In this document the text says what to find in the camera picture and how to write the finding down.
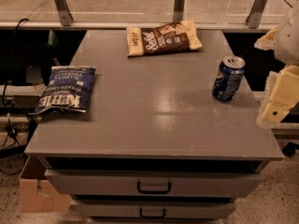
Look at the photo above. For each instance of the lower grey drawer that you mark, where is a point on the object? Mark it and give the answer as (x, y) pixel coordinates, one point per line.
(153, 209)

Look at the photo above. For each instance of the right metal bracket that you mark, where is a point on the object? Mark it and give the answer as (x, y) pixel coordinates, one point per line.
(255, 16)

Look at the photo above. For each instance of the brown and cream snack bag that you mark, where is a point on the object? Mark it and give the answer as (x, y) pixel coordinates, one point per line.
(173, 37)

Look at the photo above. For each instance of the grey drawer cabinet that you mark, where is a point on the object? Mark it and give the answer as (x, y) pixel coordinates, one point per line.
(155, 114)

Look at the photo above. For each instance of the middle metal bracket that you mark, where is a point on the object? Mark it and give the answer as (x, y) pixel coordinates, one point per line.
(178, 10)

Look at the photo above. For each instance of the cardboard box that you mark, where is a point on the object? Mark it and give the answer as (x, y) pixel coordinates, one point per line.
(37, 194)

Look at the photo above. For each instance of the blue pepsi can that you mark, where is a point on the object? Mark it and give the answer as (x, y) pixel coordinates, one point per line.
(230, 73)

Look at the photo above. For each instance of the left metal bracket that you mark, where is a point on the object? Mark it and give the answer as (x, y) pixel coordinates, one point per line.
(65, 16)

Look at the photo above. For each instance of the upper grey drawer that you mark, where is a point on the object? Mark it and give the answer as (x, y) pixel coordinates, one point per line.
(142, 183)

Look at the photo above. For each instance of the grey drawer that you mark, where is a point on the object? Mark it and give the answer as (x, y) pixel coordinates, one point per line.
(142, 183)
(153, 209)

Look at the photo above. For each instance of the metal bracket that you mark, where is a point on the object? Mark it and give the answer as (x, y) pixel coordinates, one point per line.
(255, 16)
(65, 16)
(178, 10)

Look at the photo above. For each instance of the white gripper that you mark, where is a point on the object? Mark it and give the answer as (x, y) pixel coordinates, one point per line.
(289, 41)

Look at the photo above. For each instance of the blue kettle chips bag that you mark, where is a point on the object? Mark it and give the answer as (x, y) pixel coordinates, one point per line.
(69, 89)

